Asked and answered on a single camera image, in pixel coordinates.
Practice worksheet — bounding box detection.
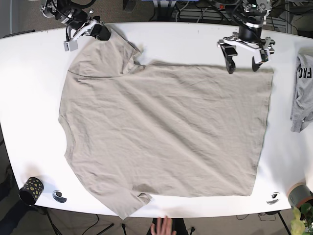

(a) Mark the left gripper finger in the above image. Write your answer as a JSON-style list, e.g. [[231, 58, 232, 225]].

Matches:
[[221, 44, 238, 74], [252, 51, 263, 72]]

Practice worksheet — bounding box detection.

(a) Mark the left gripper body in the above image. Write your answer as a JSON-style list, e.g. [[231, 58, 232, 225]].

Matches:
[[218, 23, 275, 63]]

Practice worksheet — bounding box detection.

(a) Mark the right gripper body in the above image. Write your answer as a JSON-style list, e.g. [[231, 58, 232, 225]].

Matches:
[[64, 17, 103, 51]]

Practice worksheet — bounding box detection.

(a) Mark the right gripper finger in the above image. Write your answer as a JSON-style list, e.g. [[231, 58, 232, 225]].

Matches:
[[93, 24, 111, 41]]

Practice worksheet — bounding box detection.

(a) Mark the light grey T-shirt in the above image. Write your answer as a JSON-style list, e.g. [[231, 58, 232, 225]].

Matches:
[[290, 53, 313, 133]]

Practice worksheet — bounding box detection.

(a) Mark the beige T-shirt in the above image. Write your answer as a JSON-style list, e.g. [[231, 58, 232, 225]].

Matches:
[[59, 32, 273, 219]]

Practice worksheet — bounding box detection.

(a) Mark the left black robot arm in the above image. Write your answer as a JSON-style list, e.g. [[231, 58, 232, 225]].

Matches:
[[218, 0, 275, 74]]

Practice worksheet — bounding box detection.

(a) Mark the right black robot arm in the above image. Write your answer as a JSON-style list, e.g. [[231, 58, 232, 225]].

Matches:
[[40, 0, 111, 51]]

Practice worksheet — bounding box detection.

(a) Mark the person's right hand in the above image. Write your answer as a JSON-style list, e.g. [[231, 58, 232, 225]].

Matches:
[[147, 216, 177, 235]]

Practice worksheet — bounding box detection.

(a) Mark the grey tape roll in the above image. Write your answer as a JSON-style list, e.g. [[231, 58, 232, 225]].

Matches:
[[287, 183, 313, 209]]

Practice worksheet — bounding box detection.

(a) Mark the black gold-dotted cup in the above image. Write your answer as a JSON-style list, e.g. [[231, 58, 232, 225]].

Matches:
[[19, 177, 44, 206]]

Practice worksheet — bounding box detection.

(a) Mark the green potted plant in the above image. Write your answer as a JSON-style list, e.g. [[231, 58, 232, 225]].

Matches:
[[291, 202, 313, 235]]

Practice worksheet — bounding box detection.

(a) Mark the right table cable grommet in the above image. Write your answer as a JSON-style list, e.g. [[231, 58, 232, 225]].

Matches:
[[266, 192, 280, 205]]

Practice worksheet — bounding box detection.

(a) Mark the table cable grommet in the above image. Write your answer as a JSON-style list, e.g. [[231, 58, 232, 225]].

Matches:
[[266, 192, 280, 205], [52, 190, 67, 203]]

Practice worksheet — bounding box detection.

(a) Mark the left table cable grommet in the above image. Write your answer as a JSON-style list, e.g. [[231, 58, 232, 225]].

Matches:
[[52, 190, 67, 203]]

